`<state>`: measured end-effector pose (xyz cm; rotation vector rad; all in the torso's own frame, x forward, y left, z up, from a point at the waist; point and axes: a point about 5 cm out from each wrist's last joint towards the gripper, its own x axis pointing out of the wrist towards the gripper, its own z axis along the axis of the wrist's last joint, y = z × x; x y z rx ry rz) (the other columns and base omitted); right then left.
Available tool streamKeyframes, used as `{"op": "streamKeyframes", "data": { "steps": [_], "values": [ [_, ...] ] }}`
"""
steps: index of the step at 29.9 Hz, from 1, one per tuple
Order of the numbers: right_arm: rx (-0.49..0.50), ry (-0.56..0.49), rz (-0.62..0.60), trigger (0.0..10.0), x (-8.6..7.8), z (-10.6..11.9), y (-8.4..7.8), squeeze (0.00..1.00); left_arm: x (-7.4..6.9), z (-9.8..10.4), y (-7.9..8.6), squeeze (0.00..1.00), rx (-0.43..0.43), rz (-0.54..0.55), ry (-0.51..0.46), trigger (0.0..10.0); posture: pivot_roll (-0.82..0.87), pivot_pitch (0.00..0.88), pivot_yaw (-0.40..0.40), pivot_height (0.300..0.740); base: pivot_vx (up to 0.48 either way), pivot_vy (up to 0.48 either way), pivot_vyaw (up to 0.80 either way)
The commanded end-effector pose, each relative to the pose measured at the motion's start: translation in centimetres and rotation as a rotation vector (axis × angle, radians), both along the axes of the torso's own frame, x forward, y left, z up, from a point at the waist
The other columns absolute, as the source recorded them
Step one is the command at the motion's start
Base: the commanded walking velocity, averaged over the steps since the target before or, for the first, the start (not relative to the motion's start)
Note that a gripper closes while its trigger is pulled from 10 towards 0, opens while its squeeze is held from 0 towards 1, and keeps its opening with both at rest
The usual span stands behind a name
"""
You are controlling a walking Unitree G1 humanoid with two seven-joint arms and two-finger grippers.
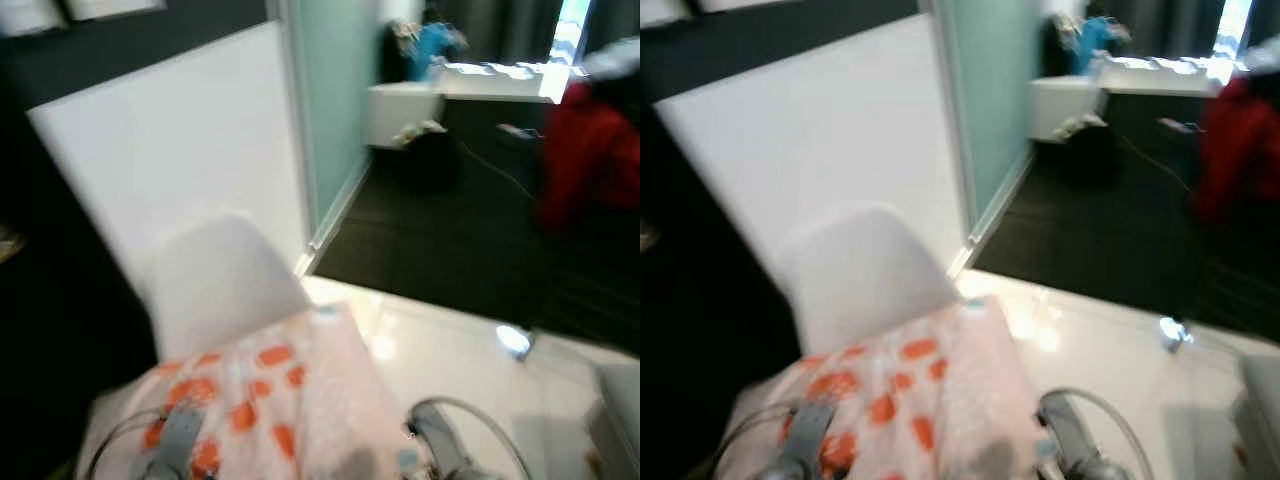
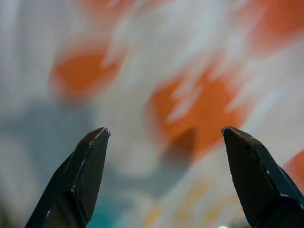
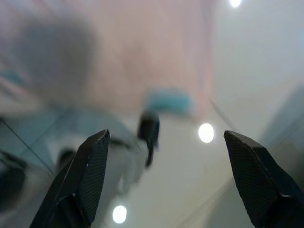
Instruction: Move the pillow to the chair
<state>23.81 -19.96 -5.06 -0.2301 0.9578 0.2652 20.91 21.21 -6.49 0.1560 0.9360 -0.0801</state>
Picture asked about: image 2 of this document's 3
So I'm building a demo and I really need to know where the orange white patterned fabric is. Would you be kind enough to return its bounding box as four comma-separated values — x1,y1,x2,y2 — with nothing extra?
0,0,304,228

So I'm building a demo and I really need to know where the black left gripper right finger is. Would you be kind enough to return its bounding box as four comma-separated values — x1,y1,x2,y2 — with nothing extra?
221,126,304,228

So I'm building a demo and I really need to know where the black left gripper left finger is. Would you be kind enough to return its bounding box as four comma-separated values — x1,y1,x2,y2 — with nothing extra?
25,127,112,228

